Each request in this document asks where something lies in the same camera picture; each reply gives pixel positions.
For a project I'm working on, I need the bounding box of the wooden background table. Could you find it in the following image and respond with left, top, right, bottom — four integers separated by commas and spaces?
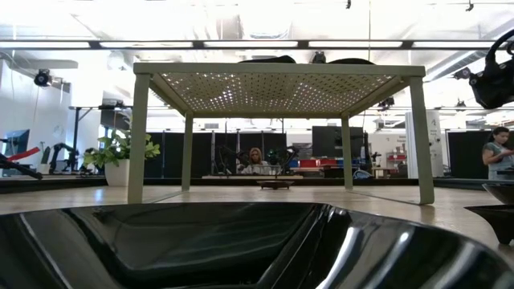
200, 174, 305, 181

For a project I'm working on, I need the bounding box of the black T-shaped stand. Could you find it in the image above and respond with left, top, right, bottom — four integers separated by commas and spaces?
67, 104, 133, 173

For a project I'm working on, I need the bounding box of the black pot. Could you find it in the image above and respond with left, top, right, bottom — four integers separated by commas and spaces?
327, 57, 375, 65

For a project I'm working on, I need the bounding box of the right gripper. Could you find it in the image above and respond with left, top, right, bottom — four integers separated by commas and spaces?
469, 55, 514, 110

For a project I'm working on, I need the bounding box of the black wavy square plate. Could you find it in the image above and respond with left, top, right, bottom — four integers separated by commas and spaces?
239, 55, 297, 64

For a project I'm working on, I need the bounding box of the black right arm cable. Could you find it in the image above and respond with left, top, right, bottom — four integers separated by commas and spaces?
484, 28, 514, 67

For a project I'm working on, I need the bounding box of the red storage bin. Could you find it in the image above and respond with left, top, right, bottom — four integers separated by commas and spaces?
299, 158, 338, 169

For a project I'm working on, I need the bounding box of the long ceiling light strip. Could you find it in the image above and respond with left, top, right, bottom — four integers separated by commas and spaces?
0, 39, 499, 51

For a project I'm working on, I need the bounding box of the standing person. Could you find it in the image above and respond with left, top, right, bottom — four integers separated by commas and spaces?
481, 126, 514, 181

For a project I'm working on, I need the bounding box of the shelf with red bins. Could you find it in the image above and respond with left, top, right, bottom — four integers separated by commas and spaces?
384, 144, 407, 177

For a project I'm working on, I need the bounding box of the blue lit monitor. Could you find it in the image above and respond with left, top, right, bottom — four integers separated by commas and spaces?
2, 128, 31, 158

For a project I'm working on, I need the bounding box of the green perforated metal shelf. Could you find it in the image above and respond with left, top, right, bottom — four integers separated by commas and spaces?
127, 62, 435, 206

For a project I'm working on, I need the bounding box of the black wall screen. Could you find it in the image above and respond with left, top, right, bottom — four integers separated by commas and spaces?
312, 125, 365, 158

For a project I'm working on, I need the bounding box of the black leaf-shaped plate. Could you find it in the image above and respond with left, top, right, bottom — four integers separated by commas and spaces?
0, 201, 514, 289
483, 182, 514, 206

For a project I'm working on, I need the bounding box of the black aluminium table frame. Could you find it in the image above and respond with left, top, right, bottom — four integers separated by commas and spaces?
0, 176, 514, 195

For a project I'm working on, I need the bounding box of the black slanted bar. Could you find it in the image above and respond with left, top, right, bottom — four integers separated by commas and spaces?
0, 153, 44, 181

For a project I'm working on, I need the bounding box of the artificial green potted plant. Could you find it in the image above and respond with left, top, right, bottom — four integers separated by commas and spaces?
83, 127, 161, 188

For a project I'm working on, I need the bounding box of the seated person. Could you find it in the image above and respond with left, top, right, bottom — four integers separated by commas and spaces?
239, 147, 283, 177

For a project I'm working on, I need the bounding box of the black partition wall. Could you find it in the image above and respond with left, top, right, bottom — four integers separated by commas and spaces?
143, 131, 288, 180

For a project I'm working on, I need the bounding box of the black partition panel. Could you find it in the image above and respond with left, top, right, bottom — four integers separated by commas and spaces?
447, 130, 514, 180

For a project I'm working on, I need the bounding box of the red slanted bar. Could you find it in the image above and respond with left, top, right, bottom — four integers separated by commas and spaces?
6, 146, 41, 162

